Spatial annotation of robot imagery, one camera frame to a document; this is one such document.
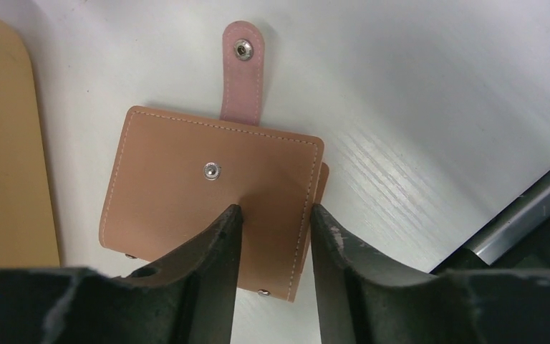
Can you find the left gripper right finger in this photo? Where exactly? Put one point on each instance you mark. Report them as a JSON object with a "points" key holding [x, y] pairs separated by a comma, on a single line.
{"points": [[365, 296]]}

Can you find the yellow oval tray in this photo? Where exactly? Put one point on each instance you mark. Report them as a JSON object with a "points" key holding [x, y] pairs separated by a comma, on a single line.
{"points": [[27, 232]]}

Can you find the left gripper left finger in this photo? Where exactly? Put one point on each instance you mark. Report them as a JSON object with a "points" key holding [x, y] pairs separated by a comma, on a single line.
{"points": [[186, 296]]}

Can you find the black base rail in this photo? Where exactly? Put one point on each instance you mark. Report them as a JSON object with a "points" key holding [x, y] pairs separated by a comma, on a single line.
{"points": [[518, 237]]}

